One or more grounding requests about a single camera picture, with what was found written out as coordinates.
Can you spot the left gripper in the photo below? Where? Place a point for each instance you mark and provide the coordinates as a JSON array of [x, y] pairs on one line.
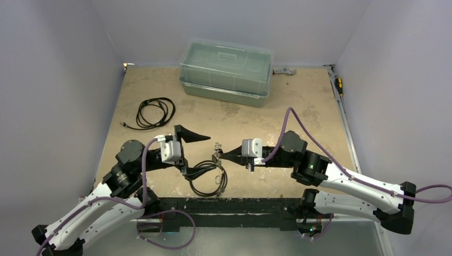
[[189, 172]]

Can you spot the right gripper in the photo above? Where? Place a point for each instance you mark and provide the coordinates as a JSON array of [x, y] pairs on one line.
[[247, 158]]

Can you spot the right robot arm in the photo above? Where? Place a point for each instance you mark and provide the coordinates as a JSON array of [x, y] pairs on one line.
[[331, 189]]

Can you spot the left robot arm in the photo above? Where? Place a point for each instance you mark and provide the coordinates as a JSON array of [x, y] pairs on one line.
[[121, 196]]

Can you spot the silver adjustable wrench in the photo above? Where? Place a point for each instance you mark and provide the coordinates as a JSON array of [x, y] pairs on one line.
[[284, 70]]

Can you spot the yellow black screwdriver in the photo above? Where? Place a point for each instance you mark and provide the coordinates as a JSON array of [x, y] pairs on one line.
[[339, 86]]

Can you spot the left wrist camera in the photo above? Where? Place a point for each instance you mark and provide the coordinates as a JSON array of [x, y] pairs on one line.
[[170, 147]]

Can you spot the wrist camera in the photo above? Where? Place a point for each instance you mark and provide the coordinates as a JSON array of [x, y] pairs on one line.
[[253, 150], [170, 147]]

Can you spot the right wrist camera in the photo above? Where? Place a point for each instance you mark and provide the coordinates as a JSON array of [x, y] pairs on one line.
[[253, 150]]

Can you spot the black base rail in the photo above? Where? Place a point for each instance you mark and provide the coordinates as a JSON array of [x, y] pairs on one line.
[[285, 214]]

